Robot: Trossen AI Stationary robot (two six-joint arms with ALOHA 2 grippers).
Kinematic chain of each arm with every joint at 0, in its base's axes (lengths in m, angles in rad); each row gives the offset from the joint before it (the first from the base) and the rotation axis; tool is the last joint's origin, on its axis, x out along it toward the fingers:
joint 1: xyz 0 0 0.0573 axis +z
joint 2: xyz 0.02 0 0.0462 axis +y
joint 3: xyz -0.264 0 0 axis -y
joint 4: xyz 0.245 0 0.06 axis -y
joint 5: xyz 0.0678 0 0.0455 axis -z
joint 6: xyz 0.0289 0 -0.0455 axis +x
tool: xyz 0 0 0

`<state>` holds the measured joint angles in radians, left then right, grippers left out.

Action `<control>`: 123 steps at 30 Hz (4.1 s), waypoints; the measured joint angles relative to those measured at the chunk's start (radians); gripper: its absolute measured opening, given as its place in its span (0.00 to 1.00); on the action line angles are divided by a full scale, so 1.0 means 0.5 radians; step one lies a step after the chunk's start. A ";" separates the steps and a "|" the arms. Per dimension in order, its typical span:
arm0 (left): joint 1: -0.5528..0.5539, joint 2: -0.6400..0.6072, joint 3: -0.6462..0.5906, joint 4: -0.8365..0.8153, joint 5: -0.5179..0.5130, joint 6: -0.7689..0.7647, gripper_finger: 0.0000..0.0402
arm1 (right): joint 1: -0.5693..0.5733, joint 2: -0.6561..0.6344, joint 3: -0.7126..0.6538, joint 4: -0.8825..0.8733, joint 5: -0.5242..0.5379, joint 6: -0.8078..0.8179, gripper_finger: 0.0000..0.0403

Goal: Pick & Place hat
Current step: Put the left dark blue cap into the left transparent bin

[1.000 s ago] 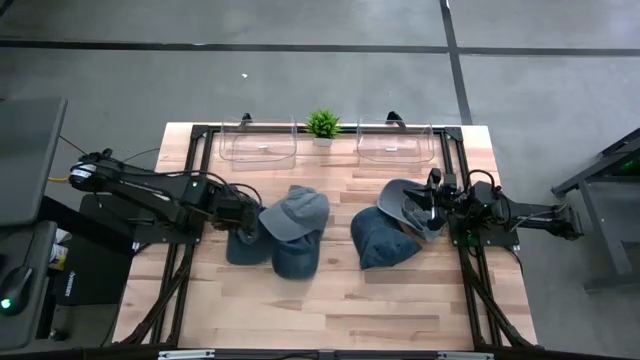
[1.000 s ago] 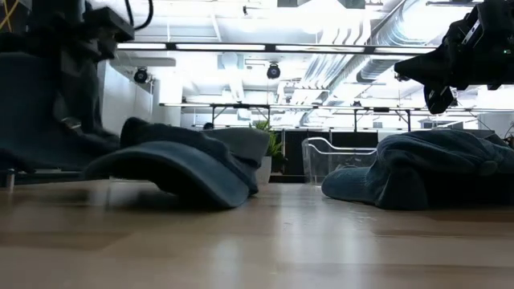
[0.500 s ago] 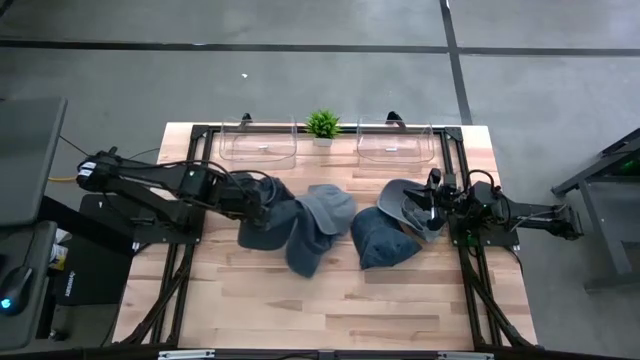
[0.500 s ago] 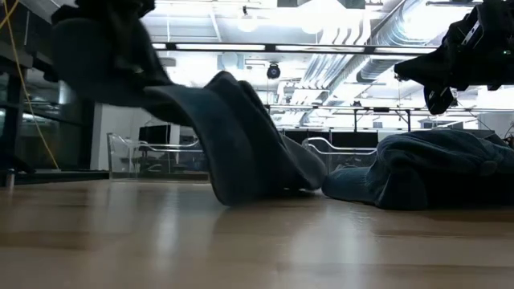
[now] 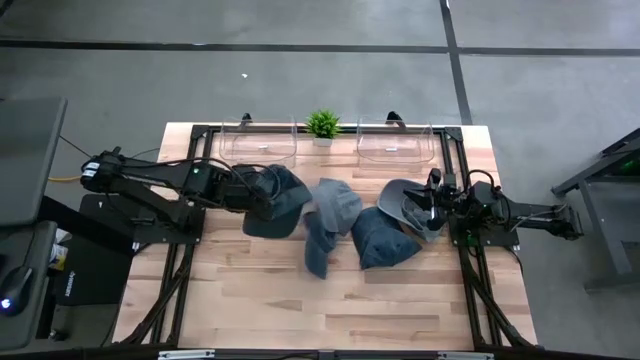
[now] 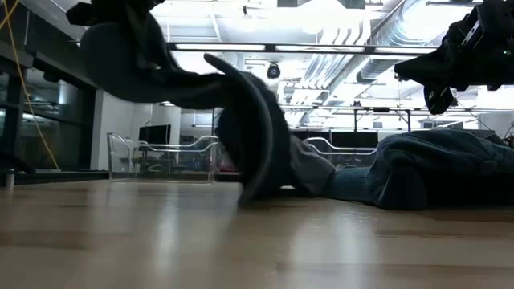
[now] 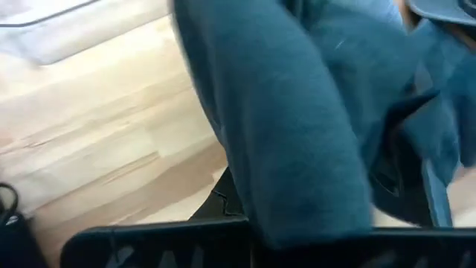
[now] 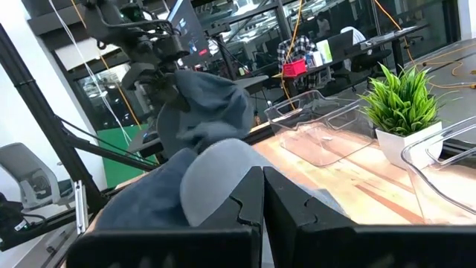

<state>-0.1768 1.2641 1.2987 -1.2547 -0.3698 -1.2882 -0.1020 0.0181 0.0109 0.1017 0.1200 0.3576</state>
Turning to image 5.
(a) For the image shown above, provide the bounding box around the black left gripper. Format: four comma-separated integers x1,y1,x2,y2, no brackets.
219,167,277,222

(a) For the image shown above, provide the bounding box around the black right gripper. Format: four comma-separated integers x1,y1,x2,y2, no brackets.
402,174,459,231

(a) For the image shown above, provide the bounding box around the navy blue cap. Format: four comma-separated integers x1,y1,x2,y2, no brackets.
242,163,314,240

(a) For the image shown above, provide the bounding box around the dark grey cap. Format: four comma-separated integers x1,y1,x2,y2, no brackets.
376,178,447,244

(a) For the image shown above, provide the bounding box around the blue denim cap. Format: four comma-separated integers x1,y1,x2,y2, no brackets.
350,206,424,271

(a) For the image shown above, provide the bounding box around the light grey cap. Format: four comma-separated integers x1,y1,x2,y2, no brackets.
302,177,364,280

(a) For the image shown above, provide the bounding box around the clear plastic bin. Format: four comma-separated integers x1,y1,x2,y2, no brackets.
218,117,299,164
355,116,436,165

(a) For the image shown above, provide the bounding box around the green plant in white pot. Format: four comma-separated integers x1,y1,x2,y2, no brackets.
304,109,344,148

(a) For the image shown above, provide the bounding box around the black computer case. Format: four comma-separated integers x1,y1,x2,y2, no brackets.
63,234,136,307

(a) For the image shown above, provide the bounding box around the black side table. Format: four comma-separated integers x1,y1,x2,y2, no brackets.
551,127,640,292

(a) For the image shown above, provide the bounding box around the grey flat panel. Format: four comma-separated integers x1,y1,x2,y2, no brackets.
0,97,69,227

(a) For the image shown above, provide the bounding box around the grey desk surface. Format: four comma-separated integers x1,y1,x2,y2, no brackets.
0,219,59,351

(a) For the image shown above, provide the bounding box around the black computer mouse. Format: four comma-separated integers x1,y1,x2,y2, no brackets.
0,264,35,317

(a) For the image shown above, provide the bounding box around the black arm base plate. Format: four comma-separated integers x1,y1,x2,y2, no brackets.
448,224,521,250
79,193,207,246

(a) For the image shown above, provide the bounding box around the silver table bracket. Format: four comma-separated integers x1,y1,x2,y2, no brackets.
158,349,216,360
437,351,496,360

